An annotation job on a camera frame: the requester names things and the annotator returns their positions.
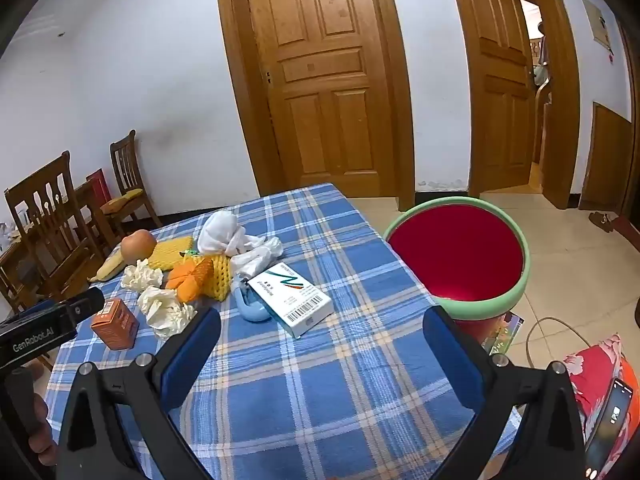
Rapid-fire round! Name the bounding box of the white cardboard box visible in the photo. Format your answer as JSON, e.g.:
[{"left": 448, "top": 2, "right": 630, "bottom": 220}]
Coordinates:
[{"left": 246, "top": 262, "right": 334, "bottom": 339}]

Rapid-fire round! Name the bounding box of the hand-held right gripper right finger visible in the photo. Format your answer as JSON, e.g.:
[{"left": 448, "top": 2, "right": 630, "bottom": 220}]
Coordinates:
[{"left": 422, "top": 305, "right": 588, "bottom": 480}]

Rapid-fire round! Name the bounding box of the white plastic bag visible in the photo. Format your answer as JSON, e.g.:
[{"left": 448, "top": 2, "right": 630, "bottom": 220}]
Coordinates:
[{"left": 231, "top": 236, "right": 284, "bottom": 281}]

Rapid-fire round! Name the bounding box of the light blue plastic object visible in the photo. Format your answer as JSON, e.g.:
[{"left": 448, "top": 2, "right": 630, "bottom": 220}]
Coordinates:
[{"left": 229, "top": 276, "right": 273, "bottom": 322}]

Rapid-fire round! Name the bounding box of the blue plaid tablecloth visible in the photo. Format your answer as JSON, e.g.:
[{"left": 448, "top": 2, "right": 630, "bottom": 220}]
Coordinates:
[{"left": 44, "top": 182, "right": 521, "bottom": 480}]

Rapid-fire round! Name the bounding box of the open wooden door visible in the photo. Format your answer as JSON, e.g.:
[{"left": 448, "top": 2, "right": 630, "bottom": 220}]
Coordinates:
[{"left": 445, "top": 0, "right": 581, "bottom": 210}]

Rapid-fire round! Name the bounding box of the white cloth bundle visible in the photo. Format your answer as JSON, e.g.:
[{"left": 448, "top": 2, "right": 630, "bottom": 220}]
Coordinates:
[{"left": 196, "top": 210, "right": 261, "bottom": 257}]

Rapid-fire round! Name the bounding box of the wooden chair with cushion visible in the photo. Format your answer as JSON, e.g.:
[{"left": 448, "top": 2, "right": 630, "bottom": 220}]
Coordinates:
[{"left": 100, "top": 130, "right": 163, "bottom": 228}]

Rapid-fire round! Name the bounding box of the small orange carton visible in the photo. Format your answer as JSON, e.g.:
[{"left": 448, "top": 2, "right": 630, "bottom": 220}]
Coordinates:
[{"left": 90, "top": 298, "right": 139, "bottom": 351}]

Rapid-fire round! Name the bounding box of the white tissue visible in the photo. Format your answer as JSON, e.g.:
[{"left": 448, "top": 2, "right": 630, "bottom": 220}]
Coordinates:
[
  {"left": 121, "top": 258, "right": 164, "bottom": 291},
  {"left": 137, "top": 286, "right": 198, "bottom": 339}
]

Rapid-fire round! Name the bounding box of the orange foam fruit net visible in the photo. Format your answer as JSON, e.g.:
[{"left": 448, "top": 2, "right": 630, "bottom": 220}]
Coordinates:
[{"left": 165, "top": 255, "right": 213, "bottom": 305}]

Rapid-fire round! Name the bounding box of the brown slipper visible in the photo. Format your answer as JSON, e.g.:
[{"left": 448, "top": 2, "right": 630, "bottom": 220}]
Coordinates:
[{"left": 589, "top": 211, "right": 618, "bottom": 233}]

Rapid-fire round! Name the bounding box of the red bin with green rim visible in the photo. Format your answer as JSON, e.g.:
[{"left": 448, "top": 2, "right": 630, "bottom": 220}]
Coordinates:
[{"left": 383, "top": 196, "right": 531, "bottom": 356}]

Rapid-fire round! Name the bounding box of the magazine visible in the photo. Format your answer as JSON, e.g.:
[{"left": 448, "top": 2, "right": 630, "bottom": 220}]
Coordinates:
[{"left": 482, "top": 311, "right": 526, "bottom": 356}]

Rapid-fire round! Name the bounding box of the smartphone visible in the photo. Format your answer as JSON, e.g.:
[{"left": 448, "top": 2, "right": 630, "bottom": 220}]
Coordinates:
[{"left": 584, "top": 377, "right": 633, "bottom": 480}]

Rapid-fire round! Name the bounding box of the red box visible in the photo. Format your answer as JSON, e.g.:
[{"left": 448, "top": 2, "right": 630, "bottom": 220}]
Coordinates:
[{"left": 86, "top": 168, "right": 118, "bottom": 211}]

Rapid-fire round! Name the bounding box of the banana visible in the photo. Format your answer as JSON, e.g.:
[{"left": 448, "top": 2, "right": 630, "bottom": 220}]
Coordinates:
[{"left": 89, "top": 249, "right": 132, "bottom": 282}]

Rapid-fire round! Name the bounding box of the grey cable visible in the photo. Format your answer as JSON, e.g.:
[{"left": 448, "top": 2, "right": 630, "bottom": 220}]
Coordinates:
[{"left": 525, "top": 316, "right": 591, "bottom": 368}]

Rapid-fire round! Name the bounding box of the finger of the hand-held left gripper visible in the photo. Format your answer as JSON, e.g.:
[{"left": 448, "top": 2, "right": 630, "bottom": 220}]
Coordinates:
[{"left": 59, "top": 287, "right": 106, "bottom": 324}]

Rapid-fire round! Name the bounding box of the person's left hand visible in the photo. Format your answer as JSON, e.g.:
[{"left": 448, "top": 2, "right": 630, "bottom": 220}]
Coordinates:
[{"left": 30, "top": 391, "right": 57, "bottom": 468}]

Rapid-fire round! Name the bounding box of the beige wall cover plate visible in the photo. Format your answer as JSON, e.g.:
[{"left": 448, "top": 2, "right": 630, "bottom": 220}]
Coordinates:
[{"left": 581, "top": 0, "right": 612, "bottom": 53}]

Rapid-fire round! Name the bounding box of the dark red furniture base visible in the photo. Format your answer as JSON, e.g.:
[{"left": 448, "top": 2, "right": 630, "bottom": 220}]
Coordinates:
[{"left": 615, "top": 215, "right": 640, "bottom": 252}]

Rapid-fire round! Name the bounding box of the wooden wall panel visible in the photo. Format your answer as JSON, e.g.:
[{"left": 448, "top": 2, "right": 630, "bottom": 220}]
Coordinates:
[{"left": 580, "top": 102, "right": 633, "bottom": 213}]

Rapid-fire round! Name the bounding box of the closed wooden door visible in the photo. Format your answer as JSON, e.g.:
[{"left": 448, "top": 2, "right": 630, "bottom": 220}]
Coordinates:
[{"left": 215, "top": 0, "right": 416, "bottom": 211}]

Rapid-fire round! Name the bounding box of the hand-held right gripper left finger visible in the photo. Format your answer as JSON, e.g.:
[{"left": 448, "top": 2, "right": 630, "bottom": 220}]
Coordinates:
[{"left": 54, "top": 306, "right": 223, "bottom": 480}]

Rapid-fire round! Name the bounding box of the yellow foam fruit net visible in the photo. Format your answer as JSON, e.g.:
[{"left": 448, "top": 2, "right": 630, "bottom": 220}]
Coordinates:
[
  {"left": 202, "top": 254, "right": 236, "bottom": 302},
  {"left": 148, "top": 236, "right": 196, "bottom": 272}
]

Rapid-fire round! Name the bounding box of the apple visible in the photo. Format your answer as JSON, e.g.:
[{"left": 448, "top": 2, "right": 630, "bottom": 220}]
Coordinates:
[{"left": 121, "top": 229, "right": 157, "bottom": 266}]

